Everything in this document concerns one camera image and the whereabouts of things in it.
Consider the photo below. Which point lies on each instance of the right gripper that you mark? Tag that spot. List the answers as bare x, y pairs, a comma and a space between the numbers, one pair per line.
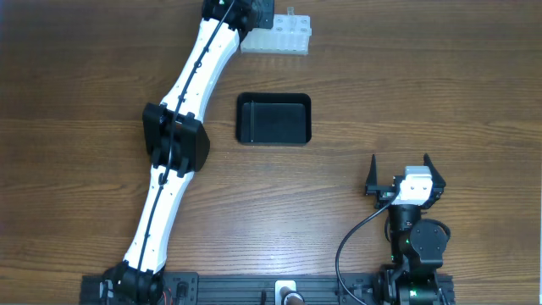
381, 195

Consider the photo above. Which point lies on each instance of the clear test tube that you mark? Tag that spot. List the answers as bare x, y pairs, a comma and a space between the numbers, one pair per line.
251, 123
290, 10

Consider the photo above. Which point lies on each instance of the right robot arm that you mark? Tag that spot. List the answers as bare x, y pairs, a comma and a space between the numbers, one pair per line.
427, 243

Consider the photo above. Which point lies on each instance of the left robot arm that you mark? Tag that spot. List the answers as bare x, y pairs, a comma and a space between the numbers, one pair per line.
220, 46

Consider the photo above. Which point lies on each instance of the black tray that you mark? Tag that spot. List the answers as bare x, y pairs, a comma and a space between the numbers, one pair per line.
279, 123

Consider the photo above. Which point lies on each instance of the white test tube rack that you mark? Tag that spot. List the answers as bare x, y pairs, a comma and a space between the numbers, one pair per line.
288, 40

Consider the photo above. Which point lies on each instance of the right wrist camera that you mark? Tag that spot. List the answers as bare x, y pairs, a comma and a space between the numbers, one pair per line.
415, 186

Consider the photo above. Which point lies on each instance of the mounting rail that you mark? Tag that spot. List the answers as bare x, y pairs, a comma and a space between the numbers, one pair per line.
237, 292

